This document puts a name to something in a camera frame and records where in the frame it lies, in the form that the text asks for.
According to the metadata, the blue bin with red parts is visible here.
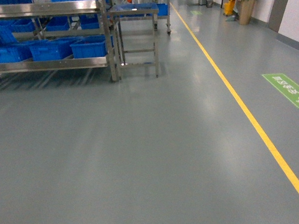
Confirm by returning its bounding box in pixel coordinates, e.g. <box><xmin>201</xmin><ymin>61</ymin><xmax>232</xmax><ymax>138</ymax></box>
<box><xmin>70</xmin><ymin>35</ymin><xmax>108</xmax><ymax>59</ymax></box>

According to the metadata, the steel shelf rack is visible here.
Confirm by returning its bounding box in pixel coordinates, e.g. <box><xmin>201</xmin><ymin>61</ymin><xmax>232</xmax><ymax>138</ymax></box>
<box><xmin>0</xmin><ymin>0</ymin><xmax>118</xmax><ymax>82</ymax></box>

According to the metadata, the steel side table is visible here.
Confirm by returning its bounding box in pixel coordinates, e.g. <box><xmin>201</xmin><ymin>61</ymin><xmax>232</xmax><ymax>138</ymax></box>
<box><xmin>109</xmin><ymin>3</ymin><xmax>160</xmax><ymax>80</ymax></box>

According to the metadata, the blue plastic bin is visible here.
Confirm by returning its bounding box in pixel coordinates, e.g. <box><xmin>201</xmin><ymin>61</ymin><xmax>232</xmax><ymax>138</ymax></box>
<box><xmin>29</xmin><ymin>37</ymin><xmax>82</xmax><ymax>61</ymax></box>
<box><xmin>0</xmin><ymin>39</ymin><xmax>50</xmax><ymax>64</ymax></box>

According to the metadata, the grey trash bin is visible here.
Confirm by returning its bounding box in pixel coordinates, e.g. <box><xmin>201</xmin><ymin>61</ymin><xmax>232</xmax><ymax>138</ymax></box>
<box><xmin>206</xmin><ymin>0</ymin><xmax>213</xmax><ymax>8</ymax></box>

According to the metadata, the yellow mop bucket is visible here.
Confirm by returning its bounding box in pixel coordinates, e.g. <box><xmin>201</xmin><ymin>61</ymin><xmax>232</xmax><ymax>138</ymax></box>
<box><xmin>223</xmin><ymin>0</ymin><xmax>235</xmax><ymax>16</ymax></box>

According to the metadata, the potted plant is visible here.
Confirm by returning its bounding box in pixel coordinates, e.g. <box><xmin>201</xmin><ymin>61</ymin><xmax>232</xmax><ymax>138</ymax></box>
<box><xmin>238</xmin><ymin>0</ymin><xmax>256</xmax><ymax>25</ymax></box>

